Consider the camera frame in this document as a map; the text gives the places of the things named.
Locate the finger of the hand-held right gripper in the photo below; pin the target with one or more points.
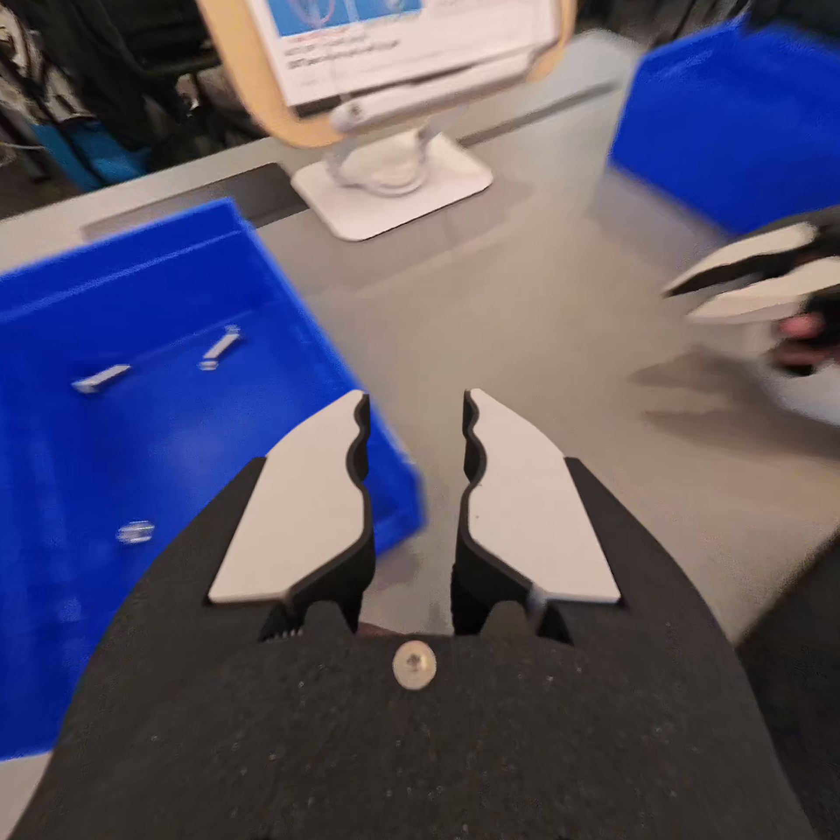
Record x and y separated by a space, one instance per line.
761 250
775 299

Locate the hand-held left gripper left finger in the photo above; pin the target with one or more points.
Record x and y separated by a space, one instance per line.
289 525

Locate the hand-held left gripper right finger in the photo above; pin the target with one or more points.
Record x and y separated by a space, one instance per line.
538 525

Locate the blue plastic bin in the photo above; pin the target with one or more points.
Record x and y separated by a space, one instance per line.
735 118
158 460

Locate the silver hex nut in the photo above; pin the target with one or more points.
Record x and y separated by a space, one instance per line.
135 532

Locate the grey desk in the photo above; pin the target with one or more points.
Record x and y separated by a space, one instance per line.
565 315

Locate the person's right hand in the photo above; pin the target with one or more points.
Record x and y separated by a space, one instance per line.
814 348

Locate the silver bolt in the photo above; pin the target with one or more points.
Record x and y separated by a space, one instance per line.
219 348
101 379

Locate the person's dark clothing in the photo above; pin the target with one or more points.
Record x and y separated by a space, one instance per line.
801 683

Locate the printed instruction sheet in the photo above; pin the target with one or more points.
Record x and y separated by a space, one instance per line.
394 46

